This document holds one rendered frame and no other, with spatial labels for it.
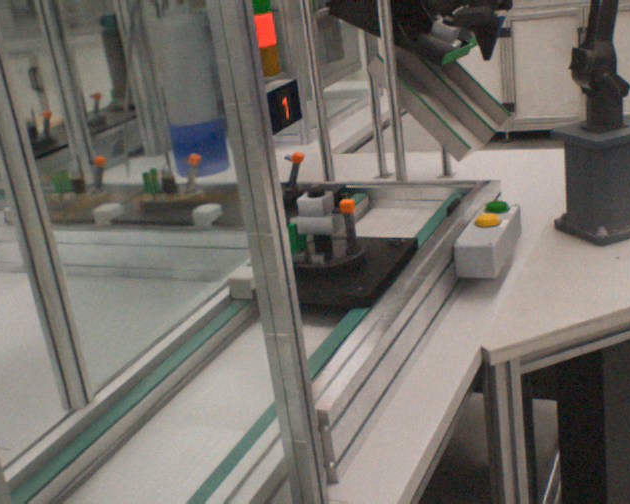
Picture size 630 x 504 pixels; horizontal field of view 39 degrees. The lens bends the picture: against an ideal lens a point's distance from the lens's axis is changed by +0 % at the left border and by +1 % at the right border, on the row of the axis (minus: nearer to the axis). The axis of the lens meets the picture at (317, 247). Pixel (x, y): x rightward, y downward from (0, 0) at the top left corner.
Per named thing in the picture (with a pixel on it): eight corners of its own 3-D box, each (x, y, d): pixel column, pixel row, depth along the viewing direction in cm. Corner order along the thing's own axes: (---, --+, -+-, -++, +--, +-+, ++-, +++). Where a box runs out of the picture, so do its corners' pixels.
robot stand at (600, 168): (664, 228, 168) (665, 125, 161) (600, 247, 164) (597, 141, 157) (613, 210, 181) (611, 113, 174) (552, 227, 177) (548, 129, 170)
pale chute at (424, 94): (484, 145, 193) (497, 131, 190) (458, 163, 183) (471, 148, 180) (395, 57, 197) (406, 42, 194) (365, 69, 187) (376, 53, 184)
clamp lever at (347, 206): (360, 243, 142) (354, 198, 139) (356, 247, 140) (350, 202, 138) (340, 243, 143) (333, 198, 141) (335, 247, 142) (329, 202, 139)
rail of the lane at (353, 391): (503, 226, 181) (500, 175, 177) (338, 483, 106) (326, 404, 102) (477, 226, 183) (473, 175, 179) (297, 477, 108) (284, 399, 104)
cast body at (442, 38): (457, 55, 184) (468, 22, 180) (449, 60, 180) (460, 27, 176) (421, 40, 186) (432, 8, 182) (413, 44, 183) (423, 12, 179)
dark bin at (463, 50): (469, 54, 187) (480, 21, 183) (441, 67, 177) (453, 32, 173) (360, 4, 197) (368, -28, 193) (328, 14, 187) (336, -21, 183)
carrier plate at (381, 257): (418, 248, 150) (417, 236, 150) (369, 307, 130) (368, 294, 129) (292, 244, 160) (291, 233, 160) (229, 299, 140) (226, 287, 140)
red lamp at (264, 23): (281, 41, 149) (277, 11, 147) (268, 46, 144) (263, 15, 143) (255, 43, 151) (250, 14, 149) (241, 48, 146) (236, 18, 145)
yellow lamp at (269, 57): (285, 71, 150) (281, 41, 149) (272, 77, 146) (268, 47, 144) (260, 72, 152) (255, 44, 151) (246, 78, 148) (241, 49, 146)
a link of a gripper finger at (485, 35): (501, 18, 154) (467, 22, 156) (496, 22, 151) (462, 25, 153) (503, 59, 156) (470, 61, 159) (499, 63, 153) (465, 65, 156)
